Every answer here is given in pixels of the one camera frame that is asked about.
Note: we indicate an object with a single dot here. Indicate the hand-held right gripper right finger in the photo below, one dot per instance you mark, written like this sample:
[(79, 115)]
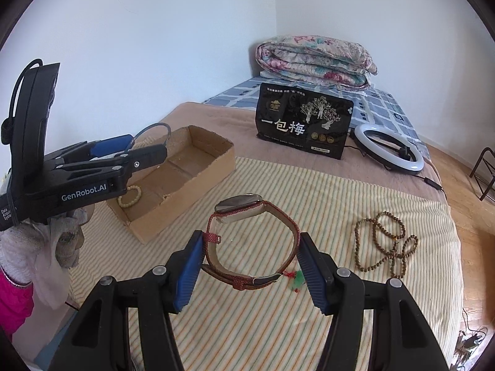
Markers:
[(313, 278)]

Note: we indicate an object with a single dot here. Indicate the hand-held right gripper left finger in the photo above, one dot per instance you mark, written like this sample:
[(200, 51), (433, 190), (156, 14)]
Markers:
[(189, 274)]

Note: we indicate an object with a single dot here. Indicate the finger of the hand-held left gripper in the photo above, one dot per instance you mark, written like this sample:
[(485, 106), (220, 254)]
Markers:
[(147, 158), (112, 145)]

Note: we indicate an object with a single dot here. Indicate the brown cardboard box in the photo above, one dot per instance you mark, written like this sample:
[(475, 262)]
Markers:
[(193, 193)]

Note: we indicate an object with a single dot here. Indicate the person's left forearm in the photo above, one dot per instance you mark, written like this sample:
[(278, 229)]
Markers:
[(13, 301)]

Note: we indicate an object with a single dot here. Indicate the person's left hand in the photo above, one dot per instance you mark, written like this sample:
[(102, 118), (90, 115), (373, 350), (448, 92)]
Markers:
[(65, 243)]

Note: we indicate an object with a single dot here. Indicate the yellow striped cloth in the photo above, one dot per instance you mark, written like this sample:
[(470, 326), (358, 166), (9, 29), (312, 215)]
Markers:
[(251, 336)]

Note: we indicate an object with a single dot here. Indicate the brown blanket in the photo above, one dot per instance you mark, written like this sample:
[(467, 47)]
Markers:
[(224, 123)]

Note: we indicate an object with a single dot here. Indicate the blue patchwork bed sheet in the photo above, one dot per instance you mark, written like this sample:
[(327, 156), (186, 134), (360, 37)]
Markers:
[(239, 92)]

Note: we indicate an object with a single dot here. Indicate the black snack bag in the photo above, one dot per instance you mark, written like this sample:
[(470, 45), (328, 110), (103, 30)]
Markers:
[(301, 127)]

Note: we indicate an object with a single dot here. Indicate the folded floral quilt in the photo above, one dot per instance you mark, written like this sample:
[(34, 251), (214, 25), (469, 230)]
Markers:
[(309, 58)]

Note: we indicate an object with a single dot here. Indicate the black metal rack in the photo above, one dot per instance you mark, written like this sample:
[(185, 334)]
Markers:
[(476, 165)]

